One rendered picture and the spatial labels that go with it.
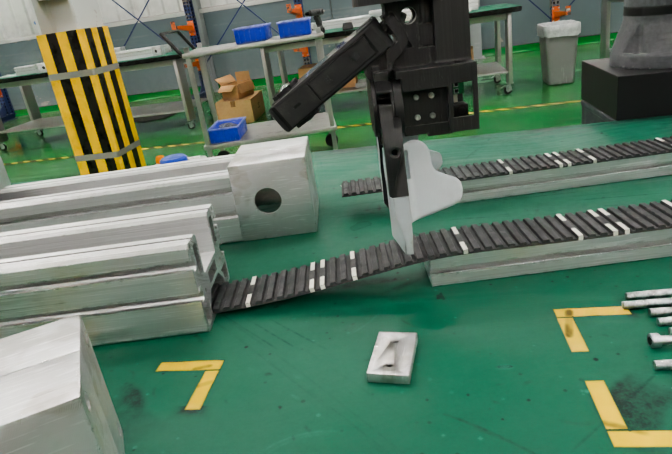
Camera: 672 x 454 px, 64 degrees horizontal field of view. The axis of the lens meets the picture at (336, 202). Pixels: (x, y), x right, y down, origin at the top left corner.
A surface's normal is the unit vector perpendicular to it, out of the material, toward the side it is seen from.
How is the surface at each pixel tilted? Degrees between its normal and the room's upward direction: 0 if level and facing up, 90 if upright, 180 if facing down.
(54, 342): 0
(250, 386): 0
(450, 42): 90
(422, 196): 73
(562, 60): 94
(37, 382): 0
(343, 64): 92
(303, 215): 90
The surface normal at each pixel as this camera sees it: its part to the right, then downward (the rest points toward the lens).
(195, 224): 0.00, 0.35
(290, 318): -0.14, -0.93
